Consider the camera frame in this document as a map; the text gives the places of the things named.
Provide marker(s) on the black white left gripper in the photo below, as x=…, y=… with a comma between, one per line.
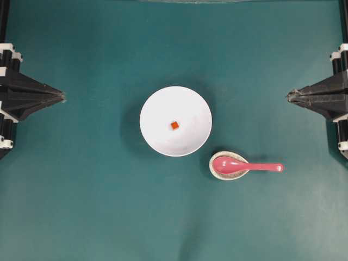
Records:
x=13, y=111

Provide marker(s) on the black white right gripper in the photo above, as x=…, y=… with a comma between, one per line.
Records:
x=330, y=110

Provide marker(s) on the pink plastic soup spoon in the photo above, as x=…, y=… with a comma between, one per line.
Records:
x=227, y=165

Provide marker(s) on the small red block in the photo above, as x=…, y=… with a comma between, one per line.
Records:
x=174, y=125

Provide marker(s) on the beige crackle ceramic spoon rest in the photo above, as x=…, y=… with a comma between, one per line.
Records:
x=229, y=176

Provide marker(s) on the white round bowl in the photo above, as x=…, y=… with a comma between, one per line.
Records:
x=181, y=104

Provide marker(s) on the black left frame post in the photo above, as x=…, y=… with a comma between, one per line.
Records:
x=4, y=13

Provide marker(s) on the black frame post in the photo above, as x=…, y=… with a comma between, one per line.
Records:
x=4, y=13
x=344, y=19

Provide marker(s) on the black right frame post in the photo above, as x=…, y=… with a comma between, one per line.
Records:
x=344, y=19

